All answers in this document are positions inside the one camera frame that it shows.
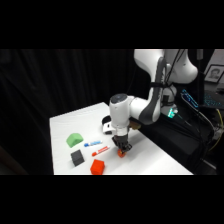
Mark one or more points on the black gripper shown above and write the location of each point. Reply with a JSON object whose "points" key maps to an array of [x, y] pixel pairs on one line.
{"points": [[120, 140]]}

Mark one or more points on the red ball with yellow dots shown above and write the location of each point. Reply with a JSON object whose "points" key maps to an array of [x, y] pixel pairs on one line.
{"points": [[121, 153]]}

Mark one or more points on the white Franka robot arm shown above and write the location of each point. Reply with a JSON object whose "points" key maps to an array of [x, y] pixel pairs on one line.
{"points": [[151, 106]]}

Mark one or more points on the red white marker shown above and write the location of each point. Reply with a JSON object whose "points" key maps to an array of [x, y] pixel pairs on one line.
{"points": [[101, 151]]}

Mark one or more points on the blue white marker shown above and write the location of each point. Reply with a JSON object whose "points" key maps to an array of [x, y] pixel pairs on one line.
{"points": [[93, 143]]}

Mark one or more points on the red cube block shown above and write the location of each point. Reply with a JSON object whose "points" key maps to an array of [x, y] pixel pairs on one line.
{"points": [[97, 167]]}

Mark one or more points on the black cube block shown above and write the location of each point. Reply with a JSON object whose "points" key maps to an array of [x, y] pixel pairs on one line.
{"points": [[77, 157]]}

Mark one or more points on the green arched block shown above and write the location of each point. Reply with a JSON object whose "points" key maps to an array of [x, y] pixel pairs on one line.
{"points": [[74, 140]]}

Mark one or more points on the black robot stand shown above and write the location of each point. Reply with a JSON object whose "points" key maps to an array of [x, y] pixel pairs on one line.
{"points": [[173, 140]]}

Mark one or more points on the green status light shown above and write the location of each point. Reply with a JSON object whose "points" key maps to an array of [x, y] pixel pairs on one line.
{"points": [[171, 113]]}

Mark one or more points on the blue-lit black device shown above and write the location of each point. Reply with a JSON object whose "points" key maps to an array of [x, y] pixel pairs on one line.
{"points": [[190, 98]]}

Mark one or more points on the blue-lit keyboard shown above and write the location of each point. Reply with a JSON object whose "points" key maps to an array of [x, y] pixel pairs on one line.
{"points": [[213, 100]]}

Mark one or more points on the framed portrait picture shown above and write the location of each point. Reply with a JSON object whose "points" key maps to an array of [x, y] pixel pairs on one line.
{"points": [[214, 73]]}

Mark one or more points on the yellow wrist mount piece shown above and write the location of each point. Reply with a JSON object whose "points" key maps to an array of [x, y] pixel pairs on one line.
{"points": [[135, 125]]}

